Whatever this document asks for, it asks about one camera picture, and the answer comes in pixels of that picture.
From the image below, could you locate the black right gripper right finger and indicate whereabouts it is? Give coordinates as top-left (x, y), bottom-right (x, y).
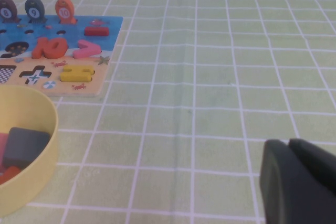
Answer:
top-left (288, 137), bottom-right (336, 195)

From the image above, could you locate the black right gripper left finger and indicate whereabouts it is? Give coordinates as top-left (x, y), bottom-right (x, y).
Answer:
top-left (259, 139), bottom-right (336, 224)

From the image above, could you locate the colourful wooden puzzle board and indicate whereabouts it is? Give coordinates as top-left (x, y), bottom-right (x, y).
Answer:
top-left (0, 16), bottom-right (124, 98)

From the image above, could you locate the pink greater-than sign piece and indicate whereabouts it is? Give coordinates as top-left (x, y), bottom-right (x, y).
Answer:
top-left (72, 39), bottom-right (102, 60)

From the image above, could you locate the yellow plastic bowl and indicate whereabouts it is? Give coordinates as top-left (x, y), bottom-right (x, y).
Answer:
top-left (0, 84), bottom-right (59, 218)

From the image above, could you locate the yellow equals sign piece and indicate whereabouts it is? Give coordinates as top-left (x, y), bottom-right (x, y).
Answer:
top-left (59, 65), bottom-right (95, 82)

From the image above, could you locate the red minus sign piece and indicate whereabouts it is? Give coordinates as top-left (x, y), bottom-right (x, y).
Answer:
top-left (84, 26), bottom-right (110, 37)

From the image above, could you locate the grey square shape piece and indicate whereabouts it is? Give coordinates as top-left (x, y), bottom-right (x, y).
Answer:
top-left (2, 126), bottom-right (50, 169)

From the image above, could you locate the orange plus sign piece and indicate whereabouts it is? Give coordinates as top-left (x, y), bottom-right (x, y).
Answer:
top-left (0, 165), bottom-right (22, 185)

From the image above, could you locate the orange number ten piece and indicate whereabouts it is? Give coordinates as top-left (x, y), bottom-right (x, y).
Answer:
top-left (31, 37), bottom-right (69, 59)

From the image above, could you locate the pink trapezoid shape piece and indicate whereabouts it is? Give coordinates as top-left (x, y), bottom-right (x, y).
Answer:
top-left (0, 132), bottom-right (10, 167)

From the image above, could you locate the green checked tablecloth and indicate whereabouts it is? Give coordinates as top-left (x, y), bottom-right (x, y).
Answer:
top-left (0, 0), bottom-right (336, 224)

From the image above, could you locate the orange fish peg numbered ten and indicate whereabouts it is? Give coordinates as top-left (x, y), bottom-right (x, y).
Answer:
top-left (55, 0), bottom-right (77, 24)

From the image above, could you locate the slate fish peg numbered nine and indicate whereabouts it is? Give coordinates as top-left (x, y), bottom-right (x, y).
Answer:
top-left (24, 0), bottom-right (47, 24)

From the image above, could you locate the brown fish peg numbered eight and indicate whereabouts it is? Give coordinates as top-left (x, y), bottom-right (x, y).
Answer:
top-left (0, 0), bottom-right (20, 23)

